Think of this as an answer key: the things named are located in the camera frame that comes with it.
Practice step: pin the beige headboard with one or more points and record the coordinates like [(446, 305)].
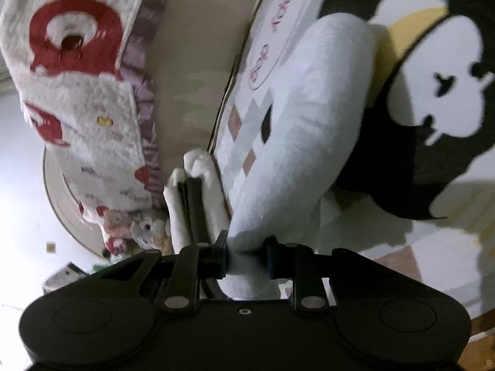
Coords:
[(185, 85)]

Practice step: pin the white red plush blanket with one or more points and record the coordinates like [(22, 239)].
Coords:
[(96, 123)]

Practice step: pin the round white rimmed disc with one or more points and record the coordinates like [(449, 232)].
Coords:
[(65, 208)]

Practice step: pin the folded white garment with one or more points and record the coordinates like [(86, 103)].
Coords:
[(174, 208)]

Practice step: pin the white towel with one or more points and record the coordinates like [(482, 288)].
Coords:
[(309, 123)]

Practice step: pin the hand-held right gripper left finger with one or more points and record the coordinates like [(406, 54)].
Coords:
[(223, 257)]

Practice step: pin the black cartoon print garment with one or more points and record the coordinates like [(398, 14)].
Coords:
[(386, 154)]

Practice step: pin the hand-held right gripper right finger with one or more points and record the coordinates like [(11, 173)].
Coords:
[(268, 261)]

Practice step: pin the grey plush toy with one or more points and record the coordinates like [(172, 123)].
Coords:
[(145, 228)]

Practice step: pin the small brown square item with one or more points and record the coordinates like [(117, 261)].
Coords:
[(50, 247)]

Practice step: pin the folded black garment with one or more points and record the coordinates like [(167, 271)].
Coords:
[(197, 212)]

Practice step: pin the pink plush toy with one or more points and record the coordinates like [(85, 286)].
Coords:
[(116, 224)]

